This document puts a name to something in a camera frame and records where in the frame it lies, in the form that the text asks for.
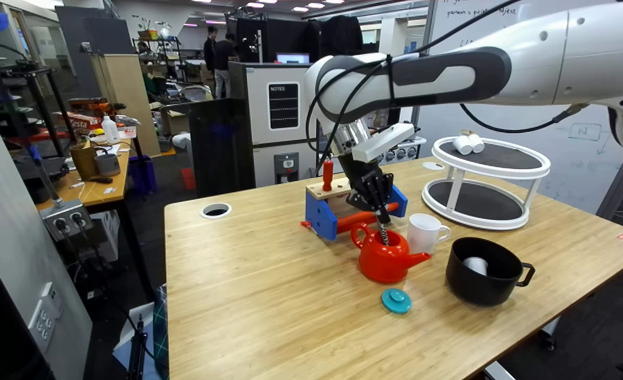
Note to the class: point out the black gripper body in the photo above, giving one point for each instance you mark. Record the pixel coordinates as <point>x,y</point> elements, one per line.
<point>367,181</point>

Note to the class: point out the metal spoon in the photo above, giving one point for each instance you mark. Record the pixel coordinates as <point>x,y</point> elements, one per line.
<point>383,238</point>

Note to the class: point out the red toy teapot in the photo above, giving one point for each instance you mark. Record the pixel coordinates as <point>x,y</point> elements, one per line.
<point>386,264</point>

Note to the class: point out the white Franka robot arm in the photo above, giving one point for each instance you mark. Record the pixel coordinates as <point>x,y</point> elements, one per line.
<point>535,65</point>

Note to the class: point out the white mug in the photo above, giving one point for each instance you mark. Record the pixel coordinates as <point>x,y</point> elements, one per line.
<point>424,234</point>

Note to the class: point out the white two-tier round stand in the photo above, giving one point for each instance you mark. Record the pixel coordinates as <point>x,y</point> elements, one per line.
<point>466,203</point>

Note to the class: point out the red toy peg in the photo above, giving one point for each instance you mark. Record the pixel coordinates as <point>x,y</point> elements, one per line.
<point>328,175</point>

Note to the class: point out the blue wooden peg bench toy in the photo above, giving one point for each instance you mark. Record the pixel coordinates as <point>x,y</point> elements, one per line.
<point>322,214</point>

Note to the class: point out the toy kitchen sink counter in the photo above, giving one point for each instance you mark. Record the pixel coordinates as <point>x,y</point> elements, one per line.
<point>422,150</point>

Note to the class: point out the teal round lid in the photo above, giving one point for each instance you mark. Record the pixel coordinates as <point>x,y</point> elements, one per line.
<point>395,302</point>

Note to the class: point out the white toy kitchen oven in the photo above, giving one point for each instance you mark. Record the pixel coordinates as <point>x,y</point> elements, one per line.
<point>282,119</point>

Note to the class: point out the small lit laptop screen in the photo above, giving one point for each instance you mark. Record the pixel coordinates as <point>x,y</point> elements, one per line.
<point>292,58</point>

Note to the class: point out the person in dark clothes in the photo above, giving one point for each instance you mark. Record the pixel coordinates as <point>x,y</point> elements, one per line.
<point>217,56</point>

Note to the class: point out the blue waste bin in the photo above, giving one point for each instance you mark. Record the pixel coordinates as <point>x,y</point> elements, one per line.
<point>142,175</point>

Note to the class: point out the cluttered wooden side table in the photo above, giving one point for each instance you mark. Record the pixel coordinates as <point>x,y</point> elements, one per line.
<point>91,186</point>

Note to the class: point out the large grey leaning board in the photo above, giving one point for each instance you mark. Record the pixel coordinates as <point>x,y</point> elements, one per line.
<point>15,282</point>

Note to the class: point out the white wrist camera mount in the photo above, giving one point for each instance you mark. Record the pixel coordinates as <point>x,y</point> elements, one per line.
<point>383,141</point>

